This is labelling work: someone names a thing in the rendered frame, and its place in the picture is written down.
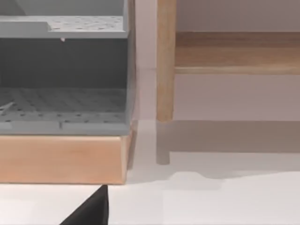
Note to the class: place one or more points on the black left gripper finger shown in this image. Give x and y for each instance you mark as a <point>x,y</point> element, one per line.
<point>95,209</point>

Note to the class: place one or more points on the pale wooden drawer front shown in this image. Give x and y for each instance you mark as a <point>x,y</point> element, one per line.
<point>61,159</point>

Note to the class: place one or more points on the grey pierced drawer inside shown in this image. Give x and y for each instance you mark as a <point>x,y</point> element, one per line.
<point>63,77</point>

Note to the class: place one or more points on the open wooden shelf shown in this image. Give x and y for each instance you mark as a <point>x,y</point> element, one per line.
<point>211,61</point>

